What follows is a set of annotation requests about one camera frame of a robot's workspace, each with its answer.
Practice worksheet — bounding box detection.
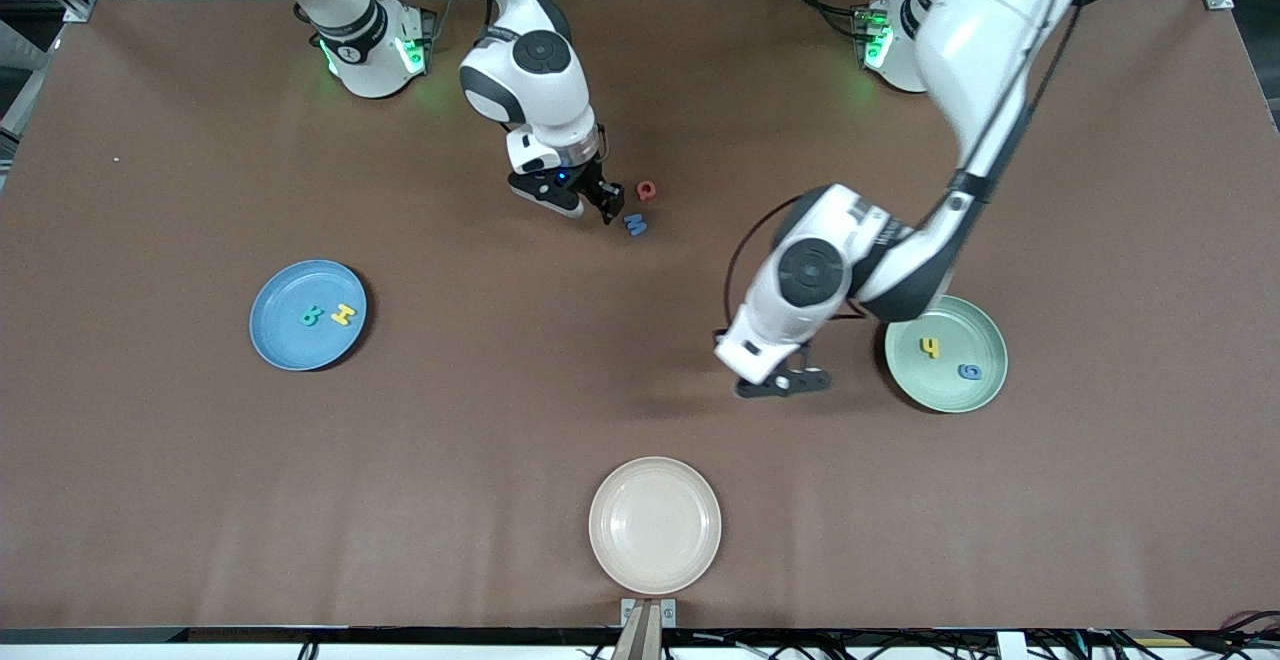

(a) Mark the green plate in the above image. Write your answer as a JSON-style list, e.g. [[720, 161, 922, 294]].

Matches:
[[884, 295, 1009, 414]]

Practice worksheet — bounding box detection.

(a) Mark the beige plate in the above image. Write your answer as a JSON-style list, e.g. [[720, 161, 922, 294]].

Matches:
[[588, 456, 723, 597]]

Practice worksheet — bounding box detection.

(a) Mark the blue plate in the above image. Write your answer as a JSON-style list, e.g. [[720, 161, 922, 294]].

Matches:
[[249, 259, 369, 372]]

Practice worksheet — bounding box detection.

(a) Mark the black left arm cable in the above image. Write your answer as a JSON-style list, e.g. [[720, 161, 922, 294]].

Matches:
[[724, 0, 1086, 336]]

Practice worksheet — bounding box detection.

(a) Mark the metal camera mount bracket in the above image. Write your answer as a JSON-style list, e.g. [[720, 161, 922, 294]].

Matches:
[[620, 598, 678, 660]]

